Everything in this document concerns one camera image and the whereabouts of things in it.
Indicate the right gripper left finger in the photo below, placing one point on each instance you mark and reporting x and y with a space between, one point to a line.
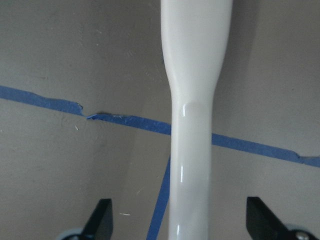
100 224

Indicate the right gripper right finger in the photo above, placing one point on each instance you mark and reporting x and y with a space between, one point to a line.
263 224

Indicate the beige hand brush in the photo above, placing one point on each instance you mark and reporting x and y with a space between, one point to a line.
194 37

